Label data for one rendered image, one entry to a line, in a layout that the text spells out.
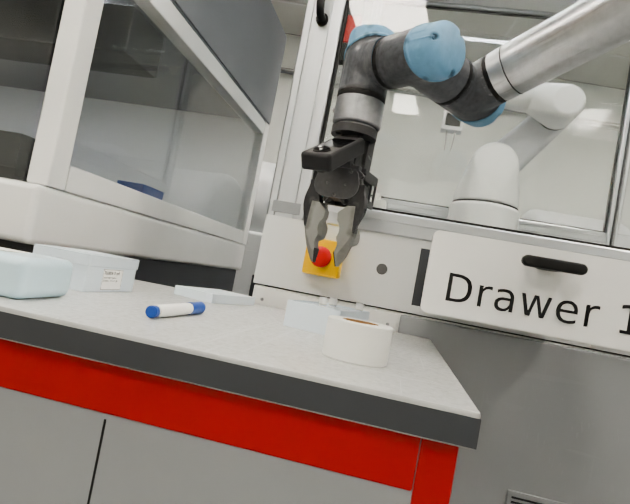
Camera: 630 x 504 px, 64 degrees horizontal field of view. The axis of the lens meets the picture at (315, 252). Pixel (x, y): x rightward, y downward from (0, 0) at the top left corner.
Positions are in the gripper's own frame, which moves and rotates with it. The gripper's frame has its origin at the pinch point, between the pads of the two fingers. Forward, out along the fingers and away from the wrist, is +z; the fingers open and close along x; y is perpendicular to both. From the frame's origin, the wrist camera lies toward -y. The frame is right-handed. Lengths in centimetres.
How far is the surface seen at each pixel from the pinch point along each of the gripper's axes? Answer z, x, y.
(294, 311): 8.8, 1.0, -4.1
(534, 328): 4.2, -29.9, 1.3
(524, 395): 18.0, -29.9, 35.5
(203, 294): 10.4, 21.7, 2.0
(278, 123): -110, 195, 290
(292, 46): -177, 197, 290
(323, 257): 0.0, 8.0, 17.6
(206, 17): -57, 62, 34
